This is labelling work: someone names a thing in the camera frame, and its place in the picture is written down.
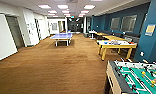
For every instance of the interior glass window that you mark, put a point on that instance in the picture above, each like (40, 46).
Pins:
(115, 24)
(129, 23)

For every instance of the blue ping pong table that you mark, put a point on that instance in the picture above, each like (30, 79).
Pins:
(62, 36)

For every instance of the white pillar wall outlet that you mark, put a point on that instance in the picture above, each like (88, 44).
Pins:
(142, 53)

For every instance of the yellow air hockey table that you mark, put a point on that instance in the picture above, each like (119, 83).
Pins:
(115, 45)

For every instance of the white double door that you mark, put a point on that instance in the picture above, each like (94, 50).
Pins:
(4, 38)

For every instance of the green field foosball table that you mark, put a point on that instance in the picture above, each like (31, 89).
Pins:
(137, 78)

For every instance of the yellow framed wall sign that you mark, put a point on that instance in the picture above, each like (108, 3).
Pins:
(150, 30)

